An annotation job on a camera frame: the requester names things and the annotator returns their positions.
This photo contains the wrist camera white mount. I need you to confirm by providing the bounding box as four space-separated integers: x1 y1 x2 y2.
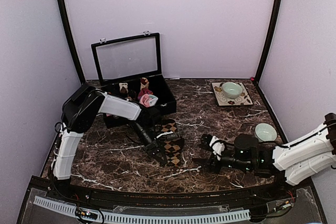
156 132 180 141
209 136 227 161

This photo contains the brown argyle sock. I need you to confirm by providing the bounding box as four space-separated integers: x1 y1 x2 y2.
159 119 185 167

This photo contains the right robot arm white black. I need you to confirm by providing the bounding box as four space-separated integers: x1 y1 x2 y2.
193 113 335 200

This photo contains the rolled cream brown sock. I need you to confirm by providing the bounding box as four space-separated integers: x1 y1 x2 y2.
140 78 149 90

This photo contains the rolled white brown sock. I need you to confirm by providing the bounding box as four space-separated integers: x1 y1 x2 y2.
119 82 129 94

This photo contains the white slotted cable duct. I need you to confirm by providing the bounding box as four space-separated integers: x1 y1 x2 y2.
33 196 250 223

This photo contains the black frame post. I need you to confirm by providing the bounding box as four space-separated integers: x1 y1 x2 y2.
255 0 281 83
57 0 86 83

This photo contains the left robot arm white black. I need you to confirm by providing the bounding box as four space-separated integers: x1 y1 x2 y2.
51 82 167 201

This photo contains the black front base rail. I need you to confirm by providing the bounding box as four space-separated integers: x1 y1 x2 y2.
26 170 314 208

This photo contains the celadon bowl on plate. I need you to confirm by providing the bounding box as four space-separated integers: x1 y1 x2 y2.
220 82 243 99

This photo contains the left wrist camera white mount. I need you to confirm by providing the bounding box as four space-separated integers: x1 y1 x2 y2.
156 132 180 141

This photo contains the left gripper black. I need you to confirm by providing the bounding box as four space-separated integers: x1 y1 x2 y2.
131 122 166 165

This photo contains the celadon bowl on table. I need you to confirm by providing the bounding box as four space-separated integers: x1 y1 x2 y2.
255 123 277 142

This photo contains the right black frame post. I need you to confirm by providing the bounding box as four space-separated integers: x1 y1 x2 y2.
255 0 281 83

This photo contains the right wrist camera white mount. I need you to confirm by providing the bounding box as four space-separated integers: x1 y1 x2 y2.
209 136 227 161

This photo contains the black glass-lid storage box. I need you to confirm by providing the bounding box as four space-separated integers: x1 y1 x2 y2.
91 33 176 116

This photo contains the square floral ceramic plate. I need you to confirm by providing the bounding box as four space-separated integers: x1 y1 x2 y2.
211 82 253 106

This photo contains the pink mint patterned sock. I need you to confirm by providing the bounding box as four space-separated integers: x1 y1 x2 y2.
140 94 158 108

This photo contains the rolled purple orange sock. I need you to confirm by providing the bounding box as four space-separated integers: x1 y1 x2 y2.
138 88 153 100

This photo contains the left black frame post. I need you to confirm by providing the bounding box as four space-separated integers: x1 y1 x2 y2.
57 0 86 83

